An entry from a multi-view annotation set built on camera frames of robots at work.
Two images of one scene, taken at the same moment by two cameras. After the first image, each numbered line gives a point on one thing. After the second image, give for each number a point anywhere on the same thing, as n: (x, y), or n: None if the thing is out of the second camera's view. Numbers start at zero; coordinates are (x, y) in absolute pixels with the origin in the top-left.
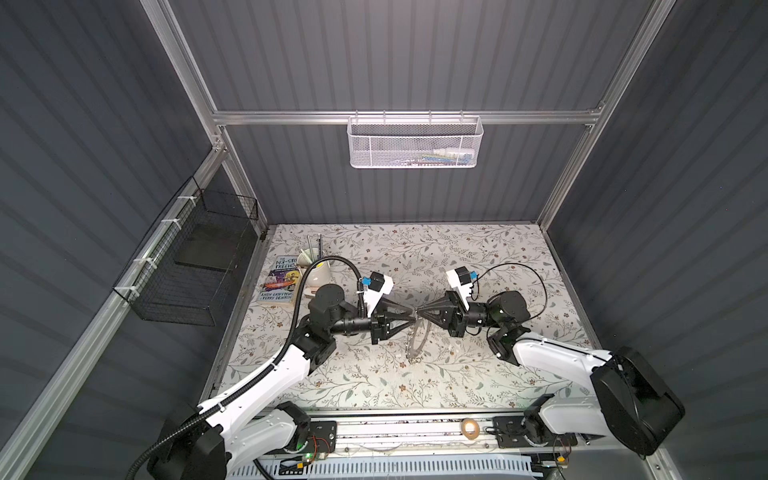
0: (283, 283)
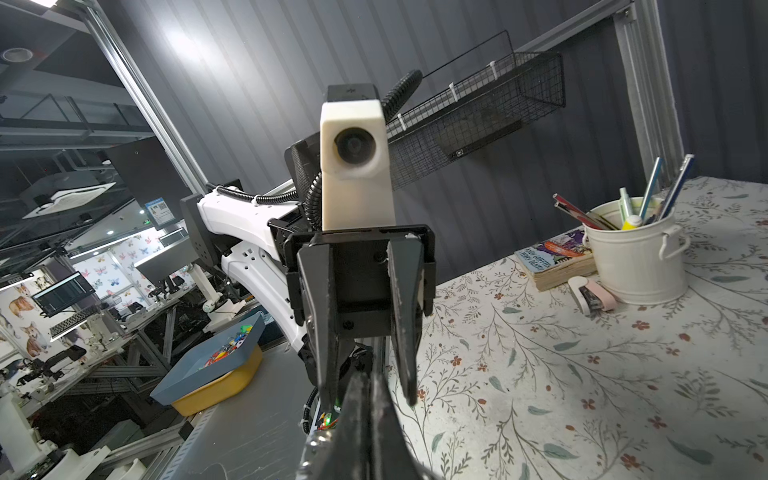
0: (560, 259)
